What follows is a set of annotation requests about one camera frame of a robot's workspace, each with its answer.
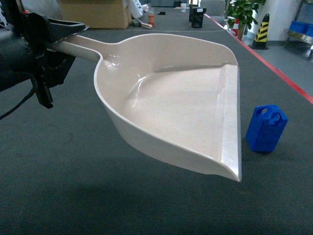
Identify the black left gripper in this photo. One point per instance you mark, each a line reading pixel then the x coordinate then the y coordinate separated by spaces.
pixel 23 54

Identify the beige plastic dustpan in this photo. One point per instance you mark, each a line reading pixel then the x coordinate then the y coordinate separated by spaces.
pixel 174 98

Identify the blue plastic canister part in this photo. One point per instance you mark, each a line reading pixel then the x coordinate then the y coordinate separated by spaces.
pixel 266 127

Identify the steel shelf rack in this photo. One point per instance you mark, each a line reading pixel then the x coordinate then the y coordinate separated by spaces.
pixel 299 30

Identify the large open cardboard box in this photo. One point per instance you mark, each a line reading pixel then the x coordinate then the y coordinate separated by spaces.
pixel 97 14

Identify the orange bottle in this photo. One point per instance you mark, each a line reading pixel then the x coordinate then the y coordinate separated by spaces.
pixel 151 19

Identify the black small crate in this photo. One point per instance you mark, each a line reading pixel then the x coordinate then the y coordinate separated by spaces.
pixel 196 14

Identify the red white traffic cone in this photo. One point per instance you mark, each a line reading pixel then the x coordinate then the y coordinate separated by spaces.
pixel 235 28

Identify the green potted plant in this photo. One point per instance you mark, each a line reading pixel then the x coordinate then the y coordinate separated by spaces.
pixel 243 11

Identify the yellow black striped bollard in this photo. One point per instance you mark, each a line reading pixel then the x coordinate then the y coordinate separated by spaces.
pixel 260 41

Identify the red conveyor frame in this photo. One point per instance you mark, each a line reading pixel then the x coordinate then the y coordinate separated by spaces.
pixel 266 76

